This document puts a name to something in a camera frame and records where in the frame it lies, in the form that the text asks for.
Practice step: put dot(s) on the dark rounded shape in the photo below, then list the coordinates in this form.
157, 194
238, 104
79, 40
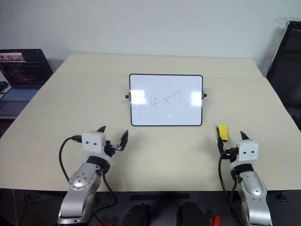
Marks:
136, 215
191, 214

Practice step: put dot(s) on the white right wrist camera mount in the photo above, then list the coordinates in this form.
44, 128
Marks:
247, 150

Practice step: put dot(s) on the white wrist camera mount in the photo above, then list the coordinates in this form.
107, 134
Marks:
247, 150
92, 143

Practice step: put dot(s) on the open laptop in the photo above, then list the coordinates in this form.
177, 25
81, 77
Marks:
22, 77

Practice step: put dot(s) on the red object on floor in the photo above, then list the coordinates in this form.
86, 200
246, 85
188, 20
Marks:
215, 221

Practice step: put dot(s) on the small black-framed whiteboard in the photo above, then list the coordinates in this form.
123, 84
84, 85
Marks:
165, 100

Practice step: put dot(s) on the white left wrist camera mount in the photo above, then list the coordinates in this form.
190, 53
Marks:
92, 143

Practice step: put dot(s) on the yellow eraser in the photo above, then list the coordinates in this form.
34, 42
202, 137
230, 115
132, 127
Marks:
224, 133

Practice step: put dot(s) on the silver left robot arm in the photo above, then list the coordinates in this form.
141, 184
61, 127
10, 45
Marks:
81, 181

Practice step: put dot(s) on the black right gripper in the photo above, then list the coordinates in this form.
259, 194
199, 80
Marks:
232, 153

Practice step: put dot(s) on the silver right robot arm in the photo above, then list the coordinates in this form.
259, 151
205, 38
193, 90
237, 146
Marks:
255, 188

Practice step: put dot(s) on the black monitor frame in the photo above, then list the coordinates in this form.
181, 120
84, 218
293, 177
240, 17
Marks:
287, 66

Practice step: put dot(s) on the black caster wheel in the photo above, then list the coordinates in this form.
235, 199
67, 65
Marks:
282, 197

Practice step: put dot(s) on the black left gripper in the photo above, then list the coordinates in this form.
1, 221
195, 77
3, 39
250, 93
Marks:
114, 147

